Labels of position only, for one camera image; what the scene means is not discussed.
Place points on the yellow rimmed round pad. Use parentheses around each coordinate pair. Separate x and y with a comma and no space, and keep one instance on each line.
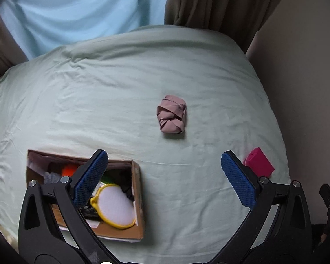
(114,206)

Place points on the pink cloth bundle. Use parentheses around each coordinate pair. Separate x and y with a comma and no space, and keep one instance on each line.
(172,115)

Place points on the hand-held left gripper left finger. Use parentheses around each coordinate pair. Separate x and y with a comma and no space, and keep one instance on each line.
(90,181)

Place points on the light blue hanging cloth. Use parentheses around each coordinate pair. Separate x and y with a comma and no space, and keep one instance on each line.
(79,11)

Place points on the pale green bed sheet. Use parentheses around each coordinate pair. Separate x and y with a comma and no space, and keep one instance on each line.
(112,88)

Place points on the orange fluffy pom-pom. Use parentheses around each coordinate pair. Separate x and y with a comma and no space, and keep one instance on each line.
(69,170)

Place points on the green wipes packet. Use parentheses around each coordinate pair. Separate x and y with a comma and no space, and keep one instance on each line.
(105,183)

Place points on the cardboard box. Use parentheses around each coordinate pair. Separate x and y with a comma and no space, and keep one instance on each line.
(136,198)

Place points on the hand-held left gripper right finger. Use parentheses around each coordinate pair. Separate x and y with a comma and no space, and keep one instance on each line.
(238,183)

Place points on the brown curtain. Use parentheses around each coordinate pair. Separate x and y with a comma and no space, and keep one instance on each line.
(222,2)
(2,49)

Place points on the grey fuzzy cloth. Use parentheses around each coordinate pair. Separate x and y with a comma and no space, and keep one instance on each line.
(52,177)

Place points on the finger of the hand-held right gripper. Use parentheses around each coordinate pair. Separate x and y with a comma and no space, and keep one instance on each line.
(329,196)

